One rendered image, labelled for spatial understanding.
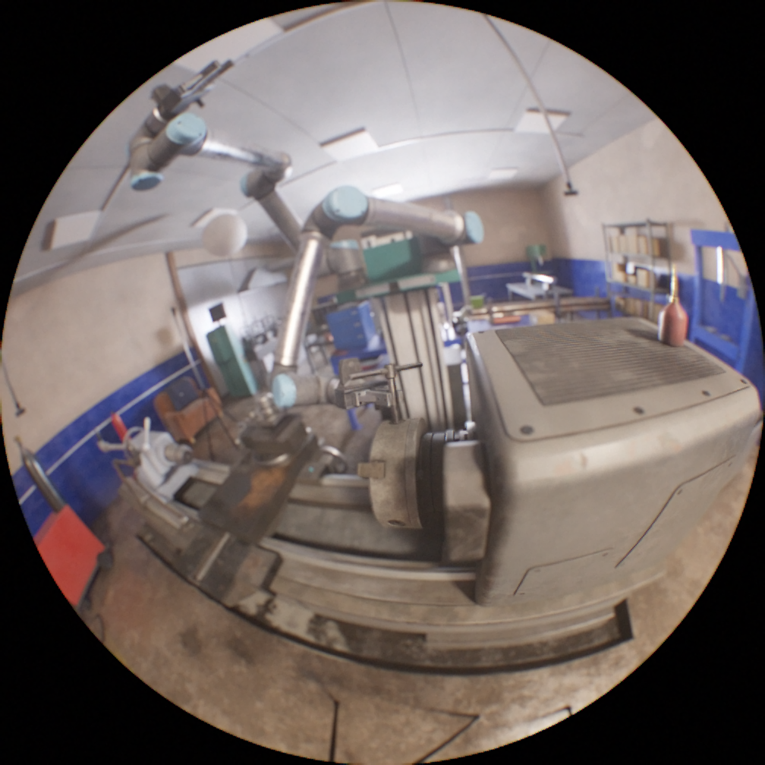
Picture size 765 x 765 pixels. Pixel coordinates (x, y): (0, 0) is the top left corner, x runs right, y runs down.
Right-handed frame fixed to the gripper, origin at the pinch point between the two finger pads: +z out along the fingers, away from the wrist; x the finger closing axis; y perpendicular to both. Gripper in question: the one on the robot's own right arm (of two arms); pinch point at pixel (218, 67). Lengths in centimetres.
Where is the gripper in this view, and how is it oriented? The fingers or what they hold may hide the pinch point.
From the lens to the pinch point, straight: 77.1
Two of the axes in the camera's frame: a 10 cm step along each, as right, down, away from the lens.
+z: 9.5, -1.1, -2.9
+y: 3.1, 3.8, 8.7
